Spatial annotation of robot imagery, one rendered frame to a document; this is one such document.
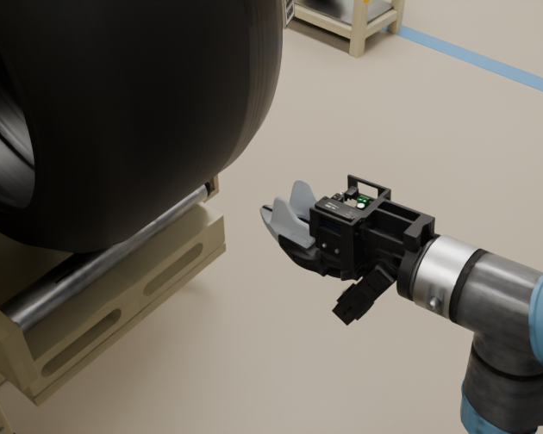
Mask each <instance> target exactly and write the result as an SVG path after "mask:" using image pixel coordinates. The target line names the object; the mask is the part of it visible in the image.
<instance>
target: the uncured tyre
mask: <svg viewBox="0 0 543 434"><path fill-rule="evenodd" d="M282 50H283V13H282V2H281V0H0V233H2V234H3V235H5V236H7V237H9V238H11V239H13V240H15V241H17V242H20V243H23V244H25V245H31V246H35V247H41V248H47V249H52V250H57V251H67V252H73V253H90V252H93V251H99V250H102V249H103V248H106V247H109V246H112V245H116V244H118V243H121V242H123V241H125V240H127V239H129V238H131V237H132V236H134V235H135V234H136V233H137V232H139V231H140V230H141V229H143V228H144V227H145V226H147V225H149V224H150V223H151V222H153V221H154V220H156V219H157V218H159V217H160V216H161V215H162V214H163V213H165V212H166V211H168V210H169V209H170V208H172V207H174V206H175V205H176V204H178V203H179V202H181V201H182V200H183V199H184V198H185V197H187V196H188V195H190V194H191V193H193V192H194V191H195V190H197V189H198V188H200V187H201V186H203V185H204V184H205V183H206V182H207V181H209V180H210V179H212V178H213V177H215V176H216V175H218V174H219V173H220V172H222V171H223V170H225V169H226V168H228V167H229V166H230V165H231V164H232V163H233V162H234V161H235V160H236V159H237V158H238V157H239V156H240V155H241V154H242V153H243V152H244V151H245V149H246V148H247V146H248V145H249V143H250V142H251V140H252V139H253V137H254V136H255V134H256V133H257V132H258V131H259V129H260V127H261V126H262V124H263V122H264V120H265V118H266V116H267V114H268V112H269V110H270V107H271V105H272V101H273V98H274V96H275V92H276V88H277V85H278V78H279V73H280V67H281V60H282Z"/></svg>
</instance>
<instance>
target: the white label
mask: <svg viewBox="0 0 543 434"><path fill-rule="evenodd" d="M281 2H282V11H283V22H284V29H287V27H288V26H289V24H290V22H291V20H292V19H293V17H294V15H295V6H294V0H281Z"/></svg>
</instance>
